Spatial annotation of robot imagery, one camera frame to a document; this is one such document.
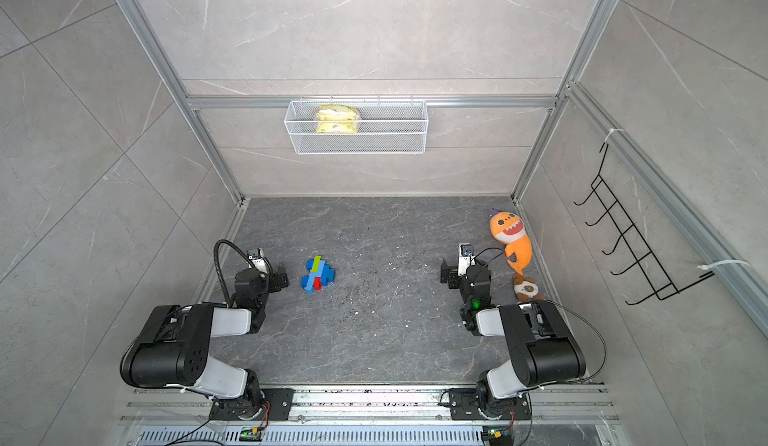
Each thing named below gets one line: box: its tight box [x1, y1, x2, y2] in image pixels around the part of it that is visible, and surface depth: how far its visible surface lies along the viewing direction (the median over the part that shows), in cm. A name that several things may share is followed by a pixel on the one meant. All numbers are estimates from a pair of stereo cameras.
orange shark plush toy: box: [489, 208, 533, 275], surface depth 103 cm
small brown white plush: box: [513, 273, 543, 302], surface depth 93 cm
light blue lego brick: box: [312, 260, 326, 292], surface depth 97 cm
